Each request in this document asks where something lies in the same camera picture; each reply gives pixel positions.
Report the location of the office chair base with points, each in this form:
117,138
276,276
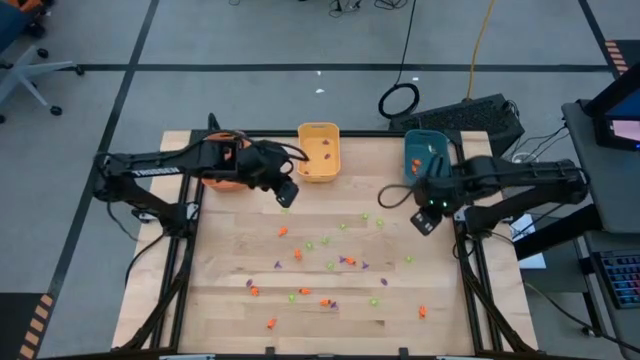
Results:
10,27

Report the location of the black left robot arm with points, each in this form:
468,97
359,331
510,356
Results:
155,171

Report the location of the teal plastic bin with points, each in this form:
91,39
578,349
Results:
417,145

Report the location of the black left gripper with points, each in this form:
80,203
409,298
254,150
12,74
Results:
260,167

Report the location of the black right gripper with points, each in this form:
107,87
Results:
440,190

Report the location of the black camera bracket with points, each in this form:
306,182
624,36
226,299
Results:
213,122

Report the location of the white paper sheet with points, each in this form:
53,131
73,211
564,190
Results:
532,260

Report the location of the orange office chair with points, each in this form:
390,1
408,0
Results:
30,4

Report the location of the black desk beam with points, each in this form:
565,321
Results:
555,232

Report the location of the black monitor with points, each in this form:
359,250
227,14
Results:
600,120

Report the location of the black computer case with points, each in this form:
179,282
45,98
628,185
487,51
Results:
465,117

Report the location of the backlit keyboard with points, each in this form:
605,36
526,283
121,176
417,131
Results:
622,277

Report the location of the grey keyboard shelf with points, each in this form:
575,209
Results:
615,322

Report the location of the grey desk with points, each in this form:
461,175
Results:
600,150

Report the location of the yellow plastic bin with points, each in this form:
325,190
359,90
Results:
318,167

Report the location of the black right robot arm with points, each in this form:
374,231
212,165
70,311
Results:
525,172

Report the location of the orange plastic bin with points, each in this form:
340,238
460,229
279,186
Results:
222,186

